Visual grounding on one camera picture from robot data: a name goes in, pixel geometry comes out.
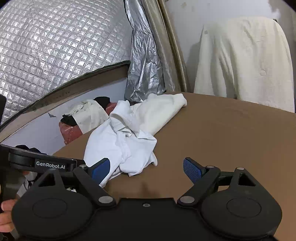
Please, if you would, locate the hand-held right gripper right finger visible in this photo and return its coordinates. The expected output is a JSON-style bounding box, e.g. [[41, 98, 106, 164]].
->
[[177, 157, 257, 207]]

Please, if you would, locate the beige curtain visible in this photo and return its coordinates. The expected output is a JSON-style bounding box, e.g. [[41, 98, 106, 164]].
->
[[141, 0, 189, 93]]

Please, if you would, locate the brown window sill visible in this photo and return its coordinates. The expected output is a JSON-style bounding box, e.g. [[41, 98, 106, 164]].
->
[[0, 61, 130, 143]]

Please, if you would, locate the silver quilted insulation sheet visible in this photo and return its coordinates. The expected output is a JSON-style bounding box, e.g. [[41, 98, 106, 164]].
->
[[0, 0, 133, 124]]

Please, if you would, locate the cream fleece garment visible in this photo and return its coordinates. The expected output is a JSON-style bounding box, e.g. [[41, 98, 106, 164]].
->
[[133, 93, 187, 137]]

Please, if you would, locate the cream cloth draped on chair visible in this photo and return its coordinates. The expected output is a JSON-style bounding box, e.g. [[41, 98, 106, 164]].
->
[[194, 16, 295, 113]]

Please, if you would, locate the person's white fuzzy clothing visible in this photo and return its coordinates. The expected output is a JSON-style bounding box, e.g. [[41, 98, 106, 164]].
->
[[17, 171, 37, 197]]

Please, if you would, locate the dark navy cloth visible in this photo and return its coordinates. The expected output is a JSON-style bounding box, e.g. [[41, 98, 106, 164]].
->
[[16, 145, 48, 154]]

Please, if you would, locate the black cloth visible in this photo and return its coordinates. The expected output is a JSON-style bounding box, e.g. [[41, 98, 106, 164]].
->
[[60, 115, 77, 127], [94, 96, 111, 109]]

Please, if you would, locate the person's left hand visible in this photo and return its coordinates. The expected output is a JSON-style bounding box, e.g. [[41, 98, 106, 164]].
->
[[0, 199, 16, 233]]

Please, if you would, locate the white shirt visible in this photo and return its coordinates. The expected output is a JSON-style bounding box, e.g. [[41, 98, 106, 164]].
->
[[83, 100, 158, 188]]

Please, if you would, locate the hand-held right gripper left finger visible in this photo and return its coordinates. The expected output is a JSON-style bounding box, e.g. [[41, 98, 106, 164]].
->
[[37, 158, 116, 208]]

